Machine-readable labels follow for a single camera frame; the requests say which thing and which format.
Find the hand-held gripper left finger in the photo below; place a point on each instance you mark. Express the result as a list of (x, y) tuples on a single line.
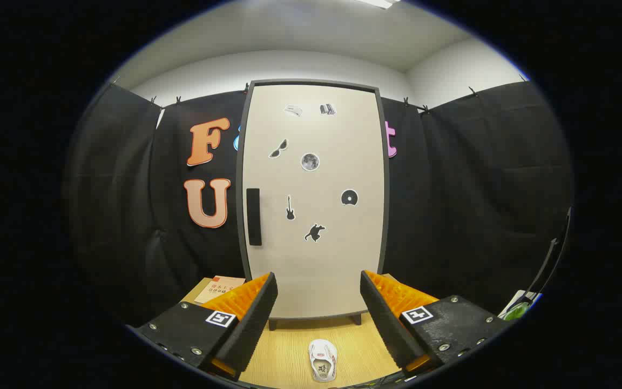
[(251, 329)]

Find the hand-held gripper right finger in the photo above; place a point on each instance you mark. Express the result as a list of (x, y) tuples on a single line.
[(386, 329)]

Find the white canvas shoe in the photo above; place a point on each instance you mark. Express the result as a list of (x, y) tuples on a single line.
[(323, 356)]

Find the beige shoe cabinet door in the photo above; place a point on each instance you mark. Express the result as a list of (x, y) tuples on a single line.
[(332, 259)]

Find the grey shoe cabinet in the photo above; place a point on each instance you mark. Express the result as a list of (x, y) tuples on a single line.
[(238, 178)]

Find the tan cover book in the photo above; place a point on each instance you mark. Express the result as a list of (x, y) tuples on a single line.
[(219, 289)]

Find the green object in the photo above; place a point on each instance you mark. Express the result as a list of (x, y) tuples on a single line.
[(515, 313)]

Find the black backdrop cloth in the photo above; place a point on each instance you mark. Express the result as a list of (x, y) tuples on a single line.
[(451, 216)]

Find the black curved stand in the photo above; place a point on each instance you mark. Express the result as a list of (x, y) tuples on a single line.
[(551, 254)]

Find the ceiling light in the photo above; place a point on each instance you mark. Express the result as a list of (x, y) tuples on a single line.
[(378, 3)]

